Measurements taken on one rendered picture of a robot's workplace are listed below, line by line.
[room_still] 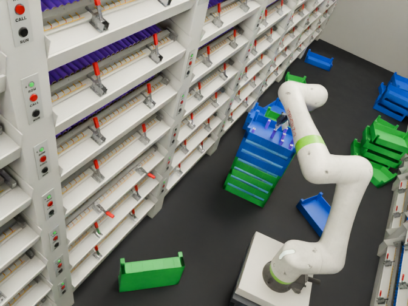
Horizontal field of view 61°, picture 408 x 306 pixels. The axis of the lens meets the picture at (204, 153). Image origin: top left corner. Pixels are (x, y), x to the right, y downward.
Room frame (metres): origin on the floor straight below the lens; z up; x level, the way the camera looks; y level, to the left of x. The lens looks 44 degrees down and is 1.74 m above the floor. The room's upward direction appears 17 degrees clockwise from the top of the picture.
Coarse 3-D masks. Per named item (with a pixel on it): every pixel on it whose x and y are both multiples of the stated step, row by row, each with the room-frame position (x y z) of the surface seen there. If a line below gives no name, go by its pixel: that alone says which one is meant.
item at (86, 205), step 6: (150, 150) 1.13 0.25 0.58; (144, 156) 1.08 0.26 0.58; (138, 162) 1.03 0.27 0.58; (126, 168) 0.98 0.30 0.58; (132, 168) 0.99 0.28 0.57; (120, 174) 0.93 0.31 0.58; (114, 180) 0.89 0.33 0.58; (108, 186) 0.85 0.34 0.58; (102, 192) 0.82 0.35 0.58; (96, 198) 0.78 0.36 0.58; (84, 204) 0.74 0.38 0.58; (90, 204) 0.75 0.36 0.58; (78, 210) 0.71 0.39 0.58; (84, 210) 0.73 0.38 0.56; (72, 216) 0.67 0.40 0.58; (84, 216) 0.70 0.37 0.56; (66, 222) 0.64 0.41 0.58; (72, 222) 0.66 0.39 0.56
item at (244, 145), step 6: (240, 144) 1.55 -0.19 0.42; (246, 144) 1.54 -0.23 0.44; (252, 144) 1.54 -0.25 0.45; (246, 150) 1.54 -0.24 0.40; (252, 150) 1.53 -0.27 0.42; (258, 150) 1.53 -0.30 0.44; (264, 150) 1.52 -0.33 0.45; (264, 156) 1.52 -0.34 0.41; (270, 156) 1.51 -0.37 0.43; (276, 156) 1.51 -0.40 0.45; (276, 162) 1.51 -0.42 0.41; (282, 162) 1.50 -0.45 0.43; (288, 162) 1.49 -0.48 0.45
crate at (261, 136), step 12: (252, 120) 1.67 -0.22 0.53; (264, 120) 1.73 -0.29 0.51; (252, 132) 1.55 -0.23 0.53; (264, 132) 1.65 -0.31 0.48; (276, 132) 1.68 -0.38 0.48; (288, 132) 1.70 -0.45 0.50; (264, 144) 1.52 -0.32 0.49; (276, 144) 1.51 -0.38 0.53; (288, 144) 1.60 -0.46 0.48; (288, 156) 1.50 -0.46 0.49
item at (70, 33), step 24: (48, 0) 0.72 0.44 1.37; (72, 0) 0.77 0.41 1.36; (96, 0) 0.76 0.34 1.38; (120, 0) 0.90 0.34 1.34; (144, 0) 0.96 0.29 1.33; (168, 0) 1.00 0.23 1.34; (192, 0) 1.13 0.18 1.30; (48, 24) 0.67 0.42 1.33; (72, 24) 0.71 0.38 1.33; (96, 24) 0.75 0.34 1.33; (120, 24) 0.81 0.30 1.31; (144, 24) 0.91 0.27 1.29; (48, 48) 0.58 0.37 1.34; (72, 48) 0.65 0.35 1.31; (96, 48) 0.73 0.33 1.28
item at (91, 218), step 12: (156, 144) 1.17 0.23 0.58; (156, 156) 1.13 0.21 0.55; (144, 168) 1.04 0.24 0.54; (132, 180) 0.95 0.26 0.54; (96, 192) 0.82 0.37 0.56; (108, 192) 0.85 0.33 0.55; (120, 192) 0.87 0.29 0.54; (108, 204) 0.80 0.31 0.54; (96, 216) 0.73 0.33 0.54; (72, 228) 0.64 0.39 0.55; (84, 228) 0.66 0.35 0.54; (72, 240) 0.60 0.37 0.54
